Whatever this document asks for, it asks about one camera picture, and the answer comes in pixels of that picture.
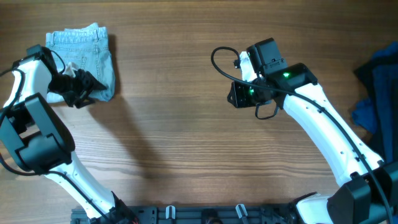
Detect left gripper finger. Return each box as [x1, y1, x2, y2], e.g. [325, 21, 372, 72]
[73, 93, 95, 109]
[91, 79, 107, 91]

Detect light blue denim shorts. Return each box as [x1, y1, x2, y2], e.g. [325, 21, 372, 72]
[45, 22, 116, 101]

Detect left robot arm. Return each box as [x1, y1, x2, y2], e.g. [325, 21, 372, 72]
[1, 45, 139, 223]

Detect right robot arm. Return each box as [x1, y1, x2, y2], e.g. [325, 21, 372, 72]
[227, 38, 397, 223]

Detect dark blue clothes pile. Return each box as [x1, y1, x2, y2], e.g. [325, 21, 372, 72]
[351, 42, 397, 164]

